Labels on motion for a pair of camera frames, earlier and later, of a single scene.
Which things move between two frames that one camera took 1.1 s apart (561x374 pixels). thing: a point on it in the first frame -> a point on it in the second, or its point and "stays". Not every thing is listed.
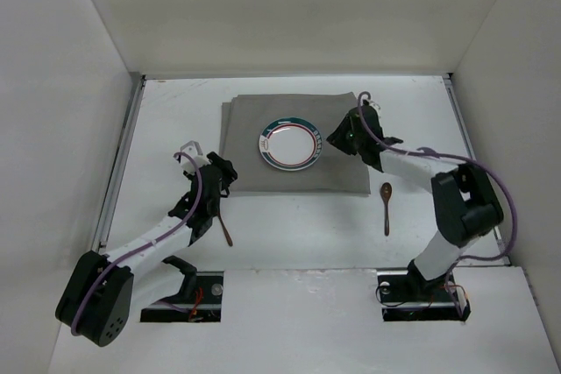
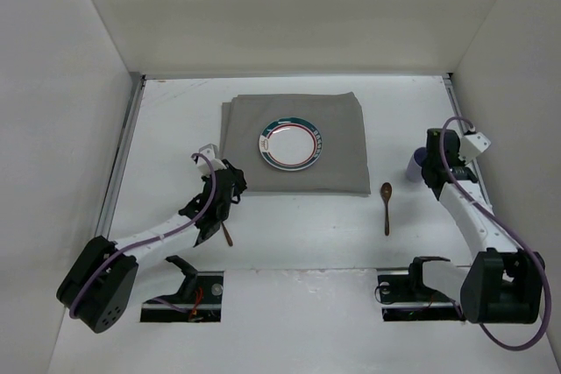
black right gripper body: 344,137 -> 432,173
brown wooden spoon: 386,192 stays
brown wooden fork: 225,229 stays
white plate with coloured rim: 290,144 stays
